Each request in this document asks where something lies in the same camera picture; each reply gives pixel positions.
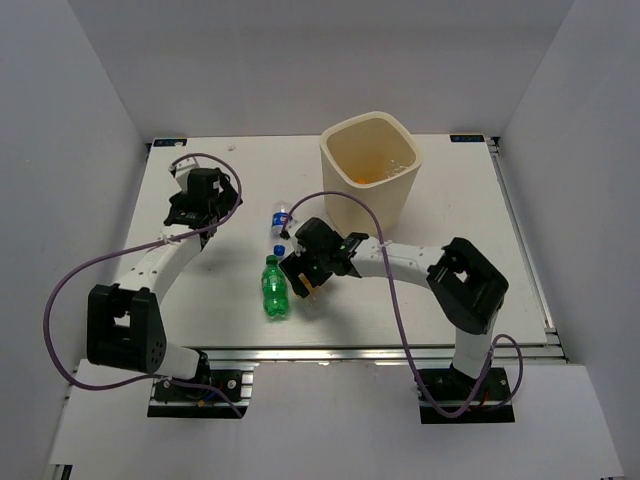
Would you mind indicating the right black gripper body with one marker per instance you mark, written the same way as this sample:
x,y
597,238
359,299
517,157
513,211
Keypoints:
x,y
319,258

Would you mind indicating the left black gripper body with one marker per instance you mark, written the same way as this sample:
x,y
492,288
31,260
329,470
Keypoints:
x,y
218,203

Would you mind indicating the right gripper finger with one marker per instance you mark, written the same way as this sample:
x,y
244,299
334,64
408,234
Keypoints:
x,y
294,269
318,274

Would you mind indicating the clear yellow cap bottle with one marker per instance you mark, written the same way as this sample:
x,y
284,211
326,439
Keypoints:
x,y
311,291

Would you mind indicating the clear water bottle white cap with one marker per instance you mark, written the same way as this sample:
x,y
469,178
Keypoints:
x,y
391,168

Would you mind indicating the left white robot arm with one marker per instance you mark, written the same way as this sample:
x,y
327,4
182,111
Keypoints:
x,y
124,325

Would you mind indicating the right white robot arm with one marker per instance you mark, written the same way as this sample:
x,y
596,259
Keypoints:
x,y
466,285

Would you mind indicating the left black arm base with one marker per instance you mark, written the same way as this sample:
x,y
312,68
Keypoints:
x,y
220,390

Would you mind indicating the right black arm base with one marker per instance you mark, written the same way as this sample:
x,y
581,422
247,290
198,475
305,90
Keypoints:
x,y
450,389

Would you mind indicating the cream plastic bin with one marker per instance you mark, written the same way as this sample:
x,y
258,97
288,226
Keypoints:
x,y
358,147

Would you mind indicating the green Sprite bottle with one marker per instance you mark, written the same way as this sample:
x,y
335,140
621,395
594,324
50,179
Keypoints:
x,y
274,289

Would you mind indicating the clear blue label Pepsi bottle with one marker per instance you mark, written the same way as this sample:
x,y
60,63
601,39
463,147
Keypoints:
x,y
279,246

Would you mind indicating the left blue table sticker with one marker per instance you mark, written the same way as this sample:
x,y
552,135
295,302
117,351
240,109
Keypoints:
x,y
169,142

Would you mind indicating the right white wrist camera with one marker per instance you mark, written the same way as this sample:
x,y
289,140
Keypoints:
x,y
292,246

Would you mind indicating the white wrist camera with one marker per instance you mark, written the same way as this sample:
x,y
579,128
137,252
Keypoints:
x,y
292,246
180,169

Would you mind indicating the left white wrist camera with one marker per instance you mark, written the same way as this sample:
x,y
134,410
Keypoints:
x,y
180,169

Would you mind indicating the aluminium table front rail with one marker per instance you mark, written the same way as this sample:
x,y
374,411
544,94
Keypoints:
x,y
502,351

